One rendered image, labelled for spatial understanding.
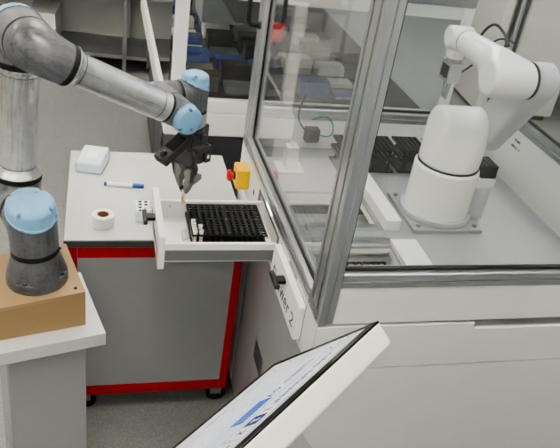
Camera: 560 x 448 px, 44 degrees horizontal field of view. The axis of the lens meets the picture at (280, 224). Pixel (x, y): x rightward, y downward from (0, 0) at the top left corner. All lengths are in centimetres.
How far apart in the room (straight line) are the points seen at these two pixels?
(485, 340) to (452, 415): 27
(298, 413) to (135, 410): 166
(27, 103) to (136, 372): 118
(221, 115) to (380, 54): 152
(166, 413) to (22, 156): 126
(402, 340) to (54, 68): 103
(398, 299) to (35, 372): 95
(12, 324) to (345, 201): 87
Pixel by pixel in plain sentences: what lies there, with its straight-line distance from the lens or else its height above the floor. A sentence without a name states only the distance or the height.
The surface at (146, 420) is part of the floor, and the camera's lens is 267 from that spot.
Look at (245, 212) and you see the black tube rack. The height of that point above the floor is 90.
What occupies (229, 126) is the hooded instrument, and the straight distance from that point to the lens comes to 283.
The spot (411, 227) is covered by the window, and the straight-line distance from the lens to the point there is 158.
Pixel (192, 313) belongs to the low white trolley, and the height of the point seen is 45.
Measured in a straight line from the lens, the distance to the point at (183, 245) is 196.
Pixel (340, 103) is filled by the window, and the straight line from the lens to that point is 156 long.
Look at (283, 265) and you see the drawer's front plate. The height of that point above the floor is 93.
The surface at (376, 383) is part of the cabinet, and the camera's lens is 185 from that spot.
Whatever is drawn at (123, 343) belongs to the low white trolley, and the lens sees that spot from 248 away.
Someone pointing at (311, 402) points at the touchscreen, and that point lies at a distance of 112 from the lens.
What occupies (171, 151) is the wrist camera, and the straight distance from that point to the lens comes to 194.
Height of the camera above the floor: 196
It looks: 31 degrees down
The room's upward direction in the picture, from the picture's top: 9 degrees clockwise
